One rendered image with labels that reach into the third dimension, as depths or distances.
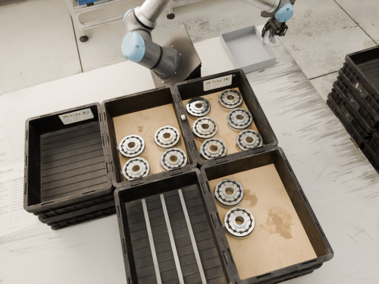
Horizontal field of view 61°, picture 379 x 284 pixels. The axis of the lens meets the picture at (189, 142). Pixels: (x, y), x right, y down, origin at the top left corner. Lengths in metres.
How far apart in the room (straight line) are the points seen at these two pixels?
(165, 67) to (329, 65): 1.70
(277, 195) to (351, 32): 2.27
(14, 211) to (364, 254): 1.34
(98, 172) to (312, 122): 0.96
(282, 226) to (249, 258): 0.16
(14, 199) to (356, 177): 1.40
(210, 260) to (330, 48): 2.30
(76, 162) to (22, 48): 2.18
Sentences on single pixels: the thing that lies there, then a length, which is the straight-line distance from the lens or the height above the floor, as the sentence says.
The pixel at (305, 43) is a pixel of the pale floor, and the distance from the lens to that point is 3.03.
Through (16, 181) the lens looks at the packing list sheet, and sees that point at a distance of 1.58.
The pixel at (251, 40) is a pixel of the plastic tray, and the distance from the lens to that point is 1.86.
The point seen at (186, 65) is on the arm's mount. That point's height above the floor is 0.89.
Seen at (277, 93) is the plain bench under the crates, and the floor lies 0.70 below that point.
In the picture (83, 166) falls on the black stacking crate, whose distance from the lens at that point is 1.33.
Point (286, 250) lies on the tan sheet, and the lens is 1.14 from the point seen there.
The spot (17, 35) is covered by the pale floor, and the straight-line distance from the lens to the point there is 3.58.
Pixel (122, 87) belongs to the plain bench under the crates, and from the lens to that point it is 1.71.
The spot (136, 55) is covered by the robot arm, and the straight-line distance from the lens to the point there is 1.42.
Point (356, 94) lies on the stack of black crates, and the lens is 2.07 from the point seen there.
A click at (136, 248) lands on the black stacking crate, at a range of 1.14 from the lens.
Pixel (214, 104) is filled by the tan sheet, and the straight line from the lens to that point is 1.40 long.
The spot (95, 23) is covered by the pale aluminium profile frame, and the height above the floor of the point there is 0.14.
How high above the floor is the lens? 1.91
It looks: 57 degrees down
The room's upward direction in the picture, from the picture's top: 6 degrees counter-clockwise
